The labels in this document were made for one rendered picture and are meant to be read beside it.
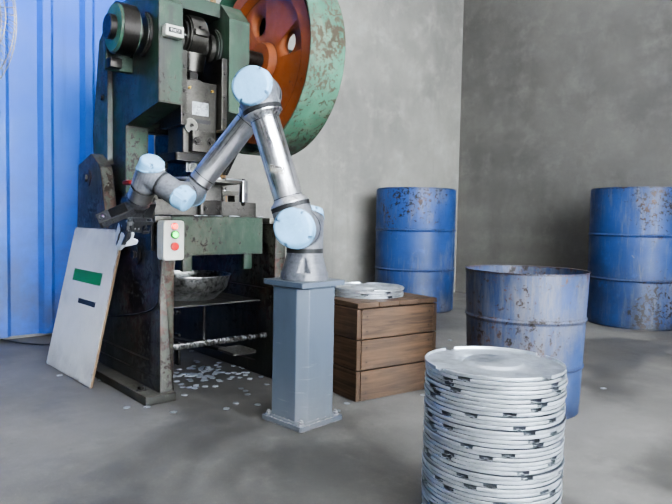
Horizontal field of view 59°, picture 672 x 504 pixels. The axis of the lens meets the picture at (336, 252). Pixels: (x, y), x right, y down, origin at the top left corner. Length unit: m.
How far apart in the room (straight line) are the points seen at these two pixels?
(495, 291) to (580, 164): 3.08
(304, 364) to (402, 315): 0.52
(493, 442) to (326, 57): 1.68
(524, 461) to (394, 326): 1.06
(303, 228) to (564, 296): 0.88
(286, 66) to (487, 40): 3.25
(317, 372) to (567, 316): 0.82
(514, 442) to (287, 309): 0.87
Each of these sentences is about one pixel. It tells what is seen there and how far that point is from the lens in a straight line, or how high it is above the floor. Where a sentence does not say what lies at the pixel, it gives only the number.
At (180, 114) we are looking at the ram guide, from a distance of 2.39.
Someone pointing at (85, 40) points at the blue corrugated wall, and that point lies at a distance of 3.62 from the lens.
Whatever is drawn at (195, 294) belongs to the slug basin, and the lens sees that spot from 2.39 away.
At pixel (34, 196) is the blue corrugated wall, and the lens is 3.46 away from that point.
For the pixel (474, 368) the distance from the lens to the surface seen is 1.28.
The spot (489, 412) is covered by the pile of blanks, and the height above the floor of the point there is 0.28.
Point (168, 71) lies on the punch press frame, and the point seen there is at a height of 1.17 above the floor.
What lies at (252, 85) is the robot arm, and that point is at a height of 1.01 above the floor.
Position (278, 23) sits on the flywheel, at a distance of 2.75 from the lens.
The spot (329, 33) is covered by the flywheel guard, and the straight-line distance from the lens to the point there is 2.50.
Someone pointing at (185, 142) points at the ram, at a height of 0.93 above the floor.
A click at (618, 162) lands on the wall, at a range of 4.89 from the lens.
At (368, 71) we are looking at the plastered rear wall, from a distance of 4.85.
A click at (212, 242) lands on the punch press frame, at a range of 2.29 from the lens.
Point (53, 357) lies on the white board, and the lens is 2.82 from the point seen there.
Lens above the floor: 0.64
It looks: 3 degrees down
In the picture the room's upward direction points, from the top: 1 degrees clockwise
